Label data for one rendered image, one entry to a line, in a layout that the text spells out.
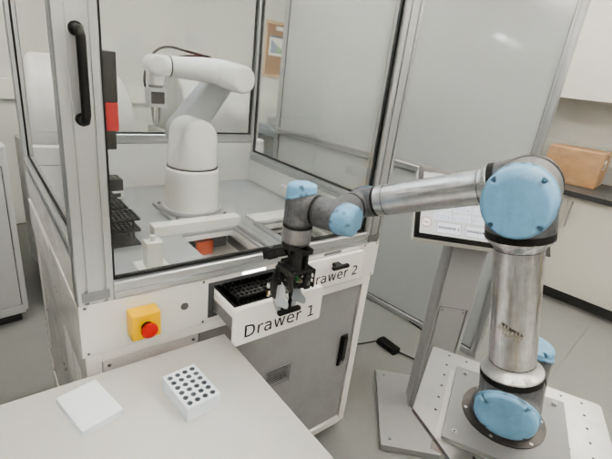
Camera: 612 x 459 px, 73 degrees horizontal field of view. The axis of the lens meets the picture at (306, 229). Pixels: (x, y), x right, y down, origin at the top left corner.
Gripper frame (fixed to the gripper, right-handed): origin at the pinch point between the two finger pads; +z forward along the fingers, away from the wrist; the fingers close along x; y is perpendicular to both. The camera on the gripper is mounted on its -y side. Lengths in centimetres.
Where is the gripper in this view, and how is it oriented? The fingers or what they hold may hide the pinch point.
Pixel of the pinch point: (283, 306)
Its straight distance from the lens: 114.6
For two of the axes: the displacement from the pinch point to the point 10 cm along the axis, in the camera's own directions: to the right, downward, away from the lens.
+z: -1.1, 9.3, 3.5
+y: 6.1, 3.5, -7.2
